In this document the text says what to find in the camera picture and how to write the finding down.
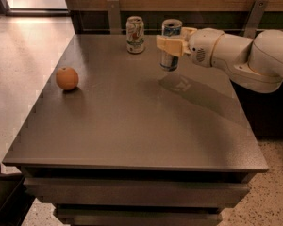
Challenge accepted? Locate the left metal wall bracket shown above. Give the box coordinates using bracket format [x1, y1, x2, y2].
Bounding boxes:
[107, 0, 122, 35]

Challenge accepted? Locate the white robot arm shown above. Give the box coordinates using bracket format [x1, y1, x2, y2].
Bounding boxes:
[157, 27, 283, 93]

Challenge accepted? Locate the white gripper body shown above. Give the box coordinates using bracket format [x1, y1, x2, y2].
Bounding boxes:
[189, 28, 224, 68]

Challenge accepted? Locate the white green 7up can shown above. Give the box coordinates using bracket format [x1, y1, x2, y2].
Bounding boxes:
[126, 16, 144, 54]

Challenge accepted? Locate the grey drawer cabinet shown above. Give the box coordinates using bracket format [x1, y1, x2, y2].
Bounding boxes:
[4, 35, 268, 226]

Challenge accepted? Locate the metal wall bracket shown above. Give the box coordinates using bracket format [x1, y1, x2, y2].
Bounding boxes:
[107, 0, 122, 35]
[242, 0, 269, 39]

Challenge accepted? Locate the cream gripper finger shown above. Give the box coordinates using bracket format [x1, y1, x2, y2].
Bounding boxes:
[181, 27, 197, 41]
[156, 35, 191, 57]

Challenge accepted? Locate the orange fruit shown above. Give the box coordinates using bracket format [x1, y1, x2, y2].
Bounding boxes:
[56, 67, 79, 90]

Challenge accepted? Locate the blue silver redbull can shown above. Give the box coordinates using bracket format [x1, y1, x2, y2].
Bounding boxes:
[160, 19, 182, 72]

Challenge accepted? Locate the right metal wall bracket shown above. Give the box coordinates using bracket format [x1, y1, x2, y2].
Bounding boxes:
[242, 0, 269, 39]

